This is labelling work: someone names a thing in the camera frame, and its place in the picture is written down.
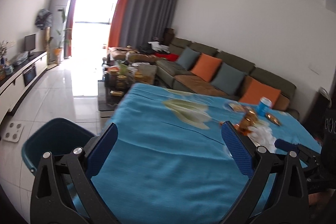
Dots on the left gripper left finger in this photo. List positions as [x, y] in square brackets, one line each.
[63, 191]

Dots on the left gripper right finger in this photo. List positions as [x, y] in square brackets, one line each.
[276, 189]

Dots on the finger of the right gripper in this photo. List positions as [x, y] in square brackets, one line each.
[285, 146]

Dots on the white tissue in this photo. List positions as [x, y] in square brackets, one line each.
[261, 135]

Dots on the gold foil wrapper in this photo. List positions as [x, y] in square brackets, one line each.
[249, 120]

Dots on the teal trash bin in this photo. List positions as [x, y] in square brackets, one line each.
[58, 136]

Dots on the small gold snack packet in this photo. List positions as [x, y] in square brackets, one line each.
[273, 119]

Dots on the blue cup with lid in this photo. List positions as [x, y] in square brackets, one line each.
[263, 106]

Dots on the cracker packet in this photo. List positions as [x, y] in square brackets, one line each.
[236, 107]

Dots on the orange cushion near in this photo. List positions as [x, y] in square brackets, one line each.
[255, 90]

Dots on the orange cushion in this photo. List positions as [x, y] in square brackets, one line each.
[206, 66]
[255, 90]

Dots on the white bathroom scale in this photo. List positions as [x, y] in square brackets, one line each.
[13, 132]

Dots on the teal cushion near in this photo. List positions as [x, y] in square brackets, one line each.
[228, 79]

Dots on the teal cushion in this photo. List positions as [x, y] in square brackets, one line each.
[228, 79]
[187, 58]

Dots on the blue floral tablecloth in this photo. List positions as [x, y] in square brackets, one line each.
[170, 163]

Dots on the orange cushion far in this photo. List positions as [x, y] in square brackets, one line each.
[206, 66]

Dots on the white black tv cabinet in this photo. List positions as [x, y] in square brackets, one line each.
[15, 87]

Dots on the green brown sectional sofa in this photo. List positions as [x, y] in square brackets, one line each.
[171, 75]

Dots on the teal cushion far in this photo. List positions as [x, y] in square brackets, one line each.
[187, 58]

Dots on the cluttered coffee table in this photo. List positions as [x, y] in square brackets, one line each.
[122, 68]

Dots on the tall green potted plant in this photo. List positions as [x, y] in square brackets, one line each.
[58, 31]

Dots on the small black monitor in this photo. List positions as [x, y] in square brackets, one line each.
[30, 43]

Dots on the grey orange curtain right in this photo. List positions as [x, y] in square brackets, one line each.
[136, 22]

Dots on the white standing air conditioner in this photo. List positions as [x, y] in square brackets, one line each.
[63, 3]

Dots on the curtain left of window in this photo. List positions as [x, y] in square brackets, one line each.
[69, 16]

